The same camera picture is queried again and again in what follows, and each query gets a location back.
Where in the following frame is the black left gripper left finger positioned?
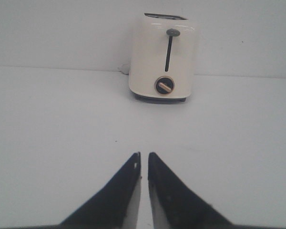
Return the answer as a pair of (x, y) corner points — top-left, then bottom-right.
(58, 151), (142, 229)

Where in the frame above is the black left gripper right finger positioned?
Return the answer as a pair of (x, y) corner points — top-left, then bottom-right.
(147, 152), (234, 229)

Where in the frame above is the cream two-slot toaster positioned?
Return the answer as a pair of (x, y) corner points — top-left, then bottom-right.
(129, 13), (198, 103)

